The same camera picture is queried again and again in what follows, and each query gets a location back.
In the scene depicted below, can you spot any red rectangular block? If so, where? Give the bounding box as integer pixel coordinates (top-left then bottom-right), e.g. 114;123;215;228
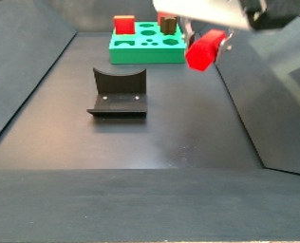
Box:
113;15;135;35

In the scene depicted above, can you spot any green foam shape-sorter board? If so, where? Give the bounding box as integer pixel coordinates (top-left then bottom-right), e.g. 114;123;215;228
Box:
109;22;186;65

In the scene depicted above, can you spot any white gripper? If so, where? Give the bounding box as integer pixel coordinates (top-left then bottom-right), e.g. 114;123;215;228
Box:
153;0;250;60

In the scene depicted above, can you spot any red hexagon prism block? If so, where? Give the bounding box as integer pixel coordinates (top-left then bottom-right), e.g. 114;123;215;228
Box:
186;29;227;71

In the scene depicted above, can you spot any salmon rounded block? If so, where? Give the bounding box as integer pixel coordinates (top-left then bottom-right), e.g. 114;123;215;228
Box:
158;11;166;25

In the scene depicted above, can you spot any brown star block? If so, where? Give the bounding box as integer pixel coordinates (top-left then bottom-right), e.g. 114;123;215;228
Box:
161;17;177;35

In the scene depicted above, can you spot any black curved holder stand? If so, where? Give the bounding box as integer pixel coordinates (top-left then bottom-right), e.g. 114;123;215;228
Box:
87;68;147;116

